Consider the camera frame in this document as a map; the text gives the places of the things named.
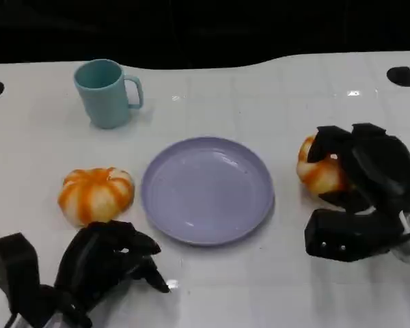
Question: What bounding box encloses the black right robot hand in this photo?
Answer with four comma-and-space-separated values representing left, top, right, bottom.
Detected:
307, 123, 410, 219

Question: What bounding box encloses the lilac plate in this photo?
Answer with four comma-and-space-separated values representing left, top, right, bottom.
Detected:
141, 136, 275, 247

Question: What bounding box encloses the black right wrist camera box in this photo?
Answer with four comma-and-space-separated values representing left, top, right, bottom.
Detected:
304, 208, 404, 263

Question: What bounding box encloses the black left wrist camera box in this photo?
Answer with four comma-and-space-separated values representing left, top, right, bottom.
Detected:
0, 232, 42, 308

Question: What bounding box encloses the orange and white bread roll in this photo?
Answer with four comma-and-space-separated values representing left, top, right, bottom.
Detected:
57, 167, 136, 228
296, 135, 355, 197

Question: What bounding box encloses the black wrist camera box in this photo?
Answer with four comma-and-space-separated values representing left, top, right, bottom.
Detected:
304, 208, 404, 263
0, 232, 42, 308

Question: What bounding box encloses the pale green mug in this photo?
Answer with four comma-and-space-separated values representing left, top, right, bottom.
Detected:
72, 59, 144, 130

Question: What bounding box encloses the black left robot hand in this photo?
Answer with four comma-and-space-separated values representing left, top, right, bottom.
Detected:
53, 220, 172, 314

